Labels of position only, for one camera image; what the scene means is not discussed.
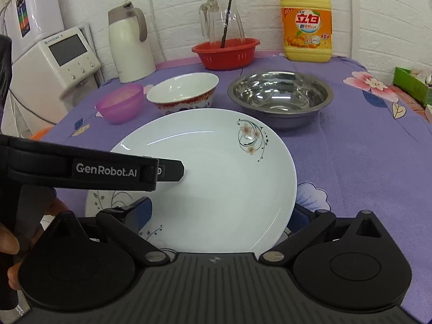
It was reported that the white thermos jug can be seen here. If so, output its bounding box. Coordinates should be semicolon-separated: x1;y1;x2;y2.
108;2;157;84

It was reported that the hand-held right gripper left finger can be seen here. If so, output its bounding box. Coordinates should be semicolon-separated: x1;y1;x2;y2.
50;197;170;266

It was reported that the green box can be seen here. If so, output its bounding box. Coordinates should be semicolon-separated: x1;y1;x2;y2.
393;66;432;106

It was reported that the purple plastic bowl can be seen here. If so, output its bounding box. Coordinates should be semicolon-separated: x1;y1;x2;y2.
94;84;145;126

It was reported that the orange object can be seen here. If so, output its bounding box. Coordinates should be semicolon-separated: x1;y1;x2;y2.
30;126;55;141

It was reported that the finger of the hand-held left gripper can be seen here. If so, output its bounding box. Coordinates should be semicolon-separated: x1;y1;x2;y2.
156;159;186;182

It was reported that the white water purifier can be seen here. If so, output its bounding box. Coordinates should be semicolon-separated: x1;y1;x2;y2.
3;0;65;53

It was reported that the purple floral tablecloth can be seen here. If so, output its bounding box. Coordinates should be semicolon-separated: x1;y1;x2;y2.
40;51;432;324

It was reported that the stainless steel bowl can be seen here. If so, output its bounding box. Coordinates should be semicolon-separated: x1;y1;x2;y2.
227;71;334;131

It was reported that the white appliance with screen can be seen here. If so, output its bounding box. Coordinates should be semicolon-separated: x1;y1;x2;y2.
6;23;102;133

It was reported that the yellow detergent bottle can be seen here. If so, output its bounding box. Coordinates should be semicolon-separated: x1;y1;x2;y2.
279;0;333;63

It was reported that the dark object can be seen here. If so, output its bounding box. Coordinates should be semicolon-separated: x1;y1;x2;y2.
0;35;13;104

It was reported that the dark stirring stick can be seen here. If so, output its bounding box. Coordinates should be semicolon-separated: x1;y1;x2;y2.
220;0;236;48

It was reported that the large white floral plate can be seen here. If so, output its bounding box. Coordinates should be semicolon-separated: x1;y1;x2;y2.
110;108;298;254

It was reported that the glass pitcher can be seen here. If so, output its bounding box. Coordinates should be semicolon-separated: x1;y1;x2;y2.
198;0;245;46

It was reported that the white red-patterned ceramic bowl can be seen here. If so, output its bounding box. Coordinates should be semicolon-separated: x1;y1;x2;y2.
146;73;219;116

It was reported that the red plastic basket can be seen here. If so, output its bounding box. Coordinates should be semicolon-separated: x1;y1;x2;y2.
192;38;261;71

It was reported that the person's left hand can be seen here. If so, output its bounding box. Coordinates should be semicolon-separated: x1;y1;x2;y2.
0;196;70;291

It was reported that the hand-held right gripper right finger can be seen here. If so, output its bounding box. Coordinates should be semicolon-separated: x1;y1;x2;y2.
259;204;384;264

